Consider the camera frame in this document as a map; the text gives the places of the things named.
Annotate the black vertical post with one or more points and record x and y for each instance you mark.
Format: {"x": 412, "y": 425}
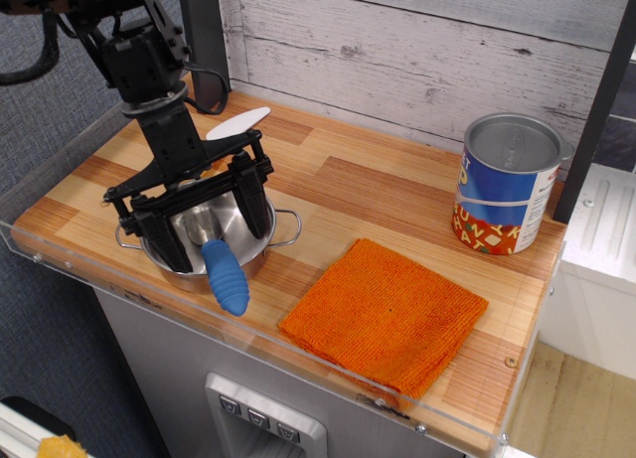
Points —
{"x": 204, "y": 33}
{"x": 611, "y": 80}

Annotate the blue soup can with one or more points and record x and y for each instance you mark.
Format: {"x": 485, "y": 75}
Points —
{"x": 508, "y": 168}

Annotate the yellow handled white toy knife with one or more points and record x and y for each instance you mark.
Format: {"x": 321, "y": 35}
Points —
{"x": 238, "y": 124}

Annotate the black left vertical post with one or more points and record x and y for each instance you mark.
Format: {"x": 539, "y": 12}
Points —
{"x": 204, "y": 33}

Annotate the black right vertical post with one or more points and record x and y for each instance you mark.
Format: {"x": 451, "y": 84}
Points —
{"x": 611, "y": 80}

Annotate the stainless steel pot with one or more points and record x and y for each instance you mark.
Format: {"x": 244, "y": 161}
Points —
{"x": 223, "y": 213}

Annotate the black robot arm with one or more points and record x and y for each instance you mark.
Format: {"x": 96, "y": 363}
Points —
{"x": 141, "y": 53}

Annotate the grey toy fridge cabinet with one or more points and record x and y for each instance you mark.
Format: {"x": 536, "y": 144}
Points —
{"x": 214, "y": 396}

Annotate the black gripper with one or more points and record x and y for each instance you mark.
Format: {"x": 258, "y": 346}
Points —
{"x": 187, "y": 170}

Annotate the orange knitted cloth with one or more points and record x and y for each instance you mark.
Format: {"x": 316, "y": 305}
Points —
{"x": 385, "y": 318}

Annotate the blue handled metal fork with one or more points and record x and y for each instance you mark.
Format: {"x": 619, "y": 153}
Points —
{"x": 226, "y": 278}

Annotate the yellow black object bottom left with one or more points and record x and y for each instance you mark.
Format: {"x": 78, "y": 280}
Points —
{"x": 28, "y": 430}

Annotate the clear acrylic table guard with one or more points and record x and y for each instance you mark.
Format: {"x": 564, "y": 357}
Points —
{"x": 347, "y": 179}

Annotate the white ridged side object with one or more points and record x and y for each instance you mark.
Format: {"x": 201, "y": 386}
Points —
{"x": 590, "y": 310}

